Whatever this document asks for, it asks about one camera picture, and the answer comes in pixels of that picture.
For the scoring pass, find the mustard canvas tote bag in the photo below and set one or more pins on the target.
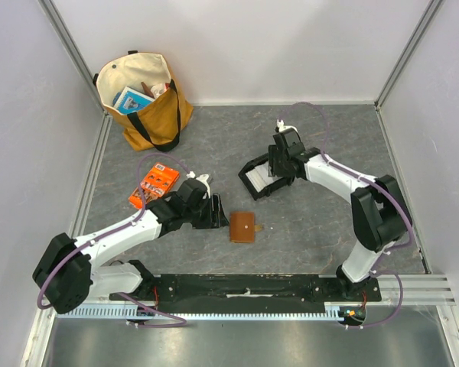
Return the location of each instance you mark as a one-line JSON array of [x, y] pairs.
[[158, 124]]

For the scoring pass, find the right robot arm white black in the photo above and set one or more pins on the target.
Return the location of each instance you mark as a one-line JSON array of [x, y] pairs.
[[379, 214]]

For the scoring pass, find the orange booklet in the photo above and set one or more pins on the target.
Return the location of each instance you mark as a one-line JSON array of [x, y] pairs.
[[158, 181]]

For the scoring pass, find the brown item in bag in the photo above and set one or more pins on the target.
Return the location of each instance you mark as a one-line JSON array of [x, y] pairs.
[[146, 90]]

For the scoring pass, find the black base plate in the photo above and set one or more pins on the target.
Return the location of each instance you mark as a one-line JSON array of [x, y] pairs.
[[250, 293]]

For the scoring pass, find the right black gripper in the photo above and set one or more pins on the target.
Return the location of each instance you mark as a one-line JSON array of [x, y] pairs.
[[273, 162]]

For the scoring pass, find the blue book in bag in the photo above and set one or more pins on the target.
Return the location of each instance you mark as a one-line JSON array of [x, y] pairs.
[[130, 100]]

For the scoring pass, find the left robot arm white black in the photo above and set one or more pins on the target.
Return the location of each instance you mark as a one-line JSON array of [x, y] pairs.
[[72, 270]]

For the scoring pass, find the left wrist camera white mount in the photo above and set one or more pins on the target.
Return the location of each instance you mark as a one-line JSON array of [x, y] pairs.
[[205, 179]]

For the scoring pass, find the brown leather card holder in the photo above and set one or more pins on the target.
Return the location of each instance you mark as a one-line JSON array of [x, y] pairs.
[[243, 227]]

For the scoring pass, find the white card stack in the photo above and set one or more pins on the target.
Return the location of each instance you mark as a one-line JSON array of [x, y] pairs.
[[259, 177]]

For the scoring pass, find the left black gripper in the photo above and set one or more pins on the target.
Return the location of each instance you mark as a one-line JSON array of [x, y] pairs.
[[214, 219]]

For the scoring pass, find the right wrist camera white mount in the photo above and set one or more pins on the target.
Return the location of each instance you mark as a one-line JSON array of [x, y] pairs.
[[281, 126]]

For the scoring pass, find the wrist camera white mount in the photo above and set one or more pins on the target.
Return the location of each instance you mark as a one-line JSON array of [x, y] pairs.
[[205, 179], [281, 126]]

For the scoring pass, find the black card box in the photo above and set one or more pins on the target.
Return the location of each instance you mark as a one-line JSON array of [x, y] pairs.
[[279, 182]]

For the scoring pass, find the aluminium frame rail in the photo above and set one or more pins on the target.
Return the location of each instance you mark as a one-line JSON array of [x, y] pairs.
[[427, 289]]

